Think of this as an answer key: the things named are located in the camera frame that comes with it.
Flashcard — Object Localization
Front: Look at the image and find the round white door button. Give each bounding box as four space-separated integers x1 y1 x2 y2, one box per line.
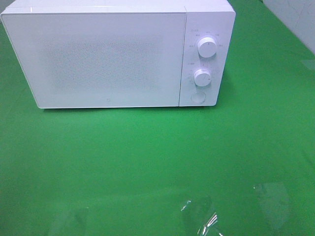
191 92 206 104

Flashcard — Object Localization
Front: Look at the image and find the white round knob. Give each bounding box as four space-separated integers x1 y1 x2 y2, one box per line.
197 37 217 58
194 69 212 87

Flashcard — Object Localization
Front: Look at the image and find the white microwave door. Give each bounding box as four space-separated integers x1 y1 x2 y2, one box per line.
1 13 186 109

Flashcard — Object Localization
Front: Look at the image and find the white microwave oven body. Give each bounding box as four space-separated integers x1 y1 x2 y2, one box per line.
0 0 236 107

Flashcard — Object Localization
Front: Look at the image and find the clear plastic wrap piece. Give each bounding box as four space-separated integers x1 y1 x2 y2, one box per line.
181 196 223 236

